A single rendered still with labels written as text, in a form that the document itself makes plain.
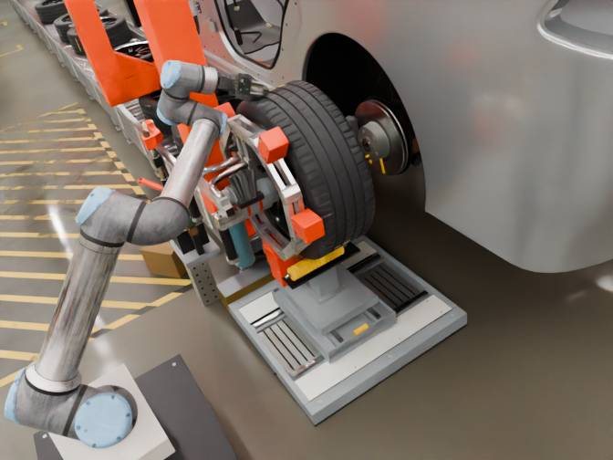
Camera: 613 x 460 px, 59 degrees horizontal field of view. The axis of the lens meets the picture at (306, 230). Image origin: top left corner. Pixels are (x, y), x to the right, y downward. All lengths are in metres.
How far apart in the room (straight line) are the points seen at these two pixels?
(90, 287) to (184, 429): 0.76
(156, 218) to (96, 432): 0.63
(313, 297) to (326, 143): 0.86
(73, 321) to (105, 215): 0.31
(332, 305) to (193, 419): 0.76
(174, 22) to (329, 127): 0.73
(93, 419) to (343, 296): 1.20
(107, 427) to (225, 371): 0.98
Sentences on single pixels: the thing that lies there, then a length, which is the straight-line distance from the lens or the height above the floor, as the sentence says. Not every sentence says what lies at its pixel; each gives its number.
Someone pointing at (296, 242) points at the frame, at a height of 0.77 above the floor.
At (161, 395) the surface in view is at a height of 0.30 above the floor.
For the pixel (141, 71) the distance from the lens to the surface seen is 4.26.
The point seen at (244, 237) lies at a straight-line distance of 2.22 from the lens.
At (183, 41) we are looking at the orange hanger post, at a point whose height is 1.34.
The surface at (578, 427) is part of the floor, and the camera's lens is 2.34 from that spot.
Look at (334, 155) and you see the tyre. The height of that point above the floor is 1.03.
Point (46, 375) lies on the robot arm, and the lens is 1.70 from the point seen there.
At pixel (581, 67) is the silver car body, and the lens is 1.37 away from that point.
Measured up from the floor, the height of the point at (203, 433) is 0.30.
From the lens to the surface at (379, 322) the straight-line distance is 2.40.
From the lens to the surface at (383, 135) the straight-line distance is 2.18.
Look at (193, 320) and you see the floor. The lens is 2.88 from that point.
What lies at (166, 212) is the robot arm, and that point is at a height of 1.17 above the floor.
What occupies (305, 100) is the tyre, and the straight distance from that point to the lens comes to 1.91.
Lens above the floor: 1.93
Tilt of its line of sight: 37 degrees down
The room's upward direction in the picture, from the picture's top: 12 degrees counter-clockwise
